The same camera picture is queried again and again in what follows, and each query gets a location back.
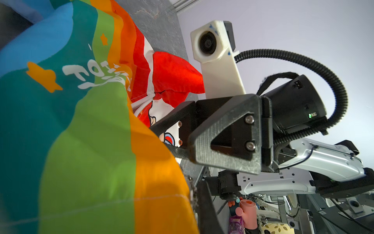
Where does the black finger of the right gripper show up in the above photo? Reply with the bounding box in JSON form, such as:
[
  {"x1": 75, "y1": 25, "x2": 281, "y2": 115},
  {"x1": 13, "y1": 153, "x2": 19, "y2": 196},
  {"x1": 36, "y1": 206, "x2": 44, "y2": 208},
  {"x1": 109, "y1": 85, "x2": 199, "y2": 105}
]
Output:
[{"x1": 150, "y1": 101, "x2": 196, "y2": 160}]

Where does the pink plastic bottle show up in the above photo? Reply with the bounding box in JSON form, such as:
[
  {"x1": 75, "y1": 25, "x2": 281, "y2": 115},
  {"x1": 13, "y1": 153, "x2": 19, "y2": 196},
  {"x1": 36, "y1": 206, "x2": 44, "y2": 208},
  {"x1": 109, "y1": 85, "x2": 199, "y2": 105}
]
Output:
[{"x1": 235, "y1": 199, "x2": 258, "y2": 230}]

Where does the colourful rainbow kids jacket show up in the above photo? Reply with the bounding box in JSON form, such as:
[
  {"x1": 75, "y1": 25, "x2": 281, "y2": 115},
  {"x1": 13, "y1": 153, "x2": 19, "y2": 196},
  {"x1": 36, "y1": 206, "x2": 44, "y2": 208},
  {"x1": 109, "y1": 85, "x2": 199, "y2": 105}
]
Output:
[{"x1": 1, "y1": 1, "x2": 205, "y2": 234}]

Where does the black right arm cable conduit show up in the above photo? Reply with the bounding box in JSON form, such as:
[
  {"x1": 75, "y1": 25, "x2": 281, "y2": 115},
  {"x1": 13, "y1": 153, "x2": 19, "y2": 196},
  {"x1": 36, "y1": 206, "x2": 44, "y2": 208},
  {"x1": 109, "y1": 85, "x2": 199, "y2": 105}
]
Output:
[{"x1": 233, "y1": 49, "x2": 349, "y2": 147}]

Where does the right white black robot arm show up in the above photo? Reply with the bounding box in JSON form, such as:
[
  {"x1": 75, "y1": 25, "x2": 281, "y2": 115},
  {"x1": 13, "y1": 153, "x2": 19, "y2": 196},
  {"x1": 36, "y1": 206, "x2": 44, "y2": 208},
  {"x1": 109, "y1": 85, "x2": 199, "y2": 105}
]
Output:
[{"x1": 151, "y1": 80, "x2": 374, "y2": 201}]

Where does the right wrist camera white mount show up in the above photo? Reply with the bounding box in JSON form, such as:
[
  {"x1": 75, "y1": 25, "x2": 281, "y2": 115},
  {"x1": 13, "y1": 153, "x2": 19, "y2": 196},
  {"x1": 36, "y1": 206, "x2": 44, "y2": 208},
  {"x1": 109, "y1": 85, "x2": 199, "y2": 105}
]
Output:
[{"x1": 191, "y1": 20, "x2": 246, "y2": 99}]

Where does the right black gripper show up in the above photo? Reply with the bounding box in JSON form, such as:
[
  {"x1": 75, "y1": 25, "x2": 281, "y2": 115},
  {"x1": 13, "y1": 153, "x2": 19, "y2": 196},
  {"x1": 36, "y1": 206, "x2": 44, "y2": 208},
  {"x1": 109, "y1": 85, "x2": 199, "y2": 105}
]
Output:
[{"x1": 181, "y1": 94, "x2": 273, "y2": 175}]

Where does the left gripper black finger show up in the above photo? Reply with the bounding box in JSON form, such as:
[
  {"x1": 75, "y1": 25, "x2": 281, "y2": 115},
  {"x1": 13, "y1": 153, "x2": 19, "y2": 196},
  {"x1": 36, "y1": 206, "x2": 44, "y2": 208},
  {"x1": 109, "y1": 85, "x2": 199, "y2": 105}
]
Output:
[{"x1": 194, "y1": 181, "x2": 224, "y2": 234}]

